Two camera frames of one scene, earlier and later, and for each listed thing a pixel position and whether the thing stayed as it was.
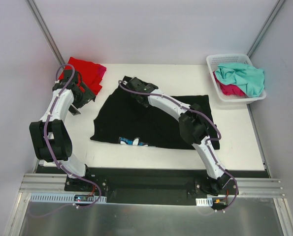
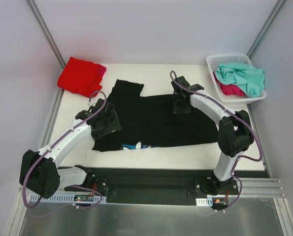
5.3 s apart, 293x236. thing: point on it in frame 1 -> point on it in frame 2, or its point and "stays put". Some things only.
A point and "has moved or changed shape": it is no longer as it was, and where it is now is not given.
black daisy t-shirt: (122, 118) has moved or changed shape
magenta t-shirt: (231, 90) stays put
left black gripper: (87, 93) -> (111, 122)
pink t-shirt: (102, 70) stays put
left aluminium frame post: (42, 25) stays put
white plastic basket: (212, 60) stays put
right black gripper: (141, 99) -> (179, 105)
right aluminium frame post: (277, 6) stays put
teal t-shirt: (249, 78) stays put
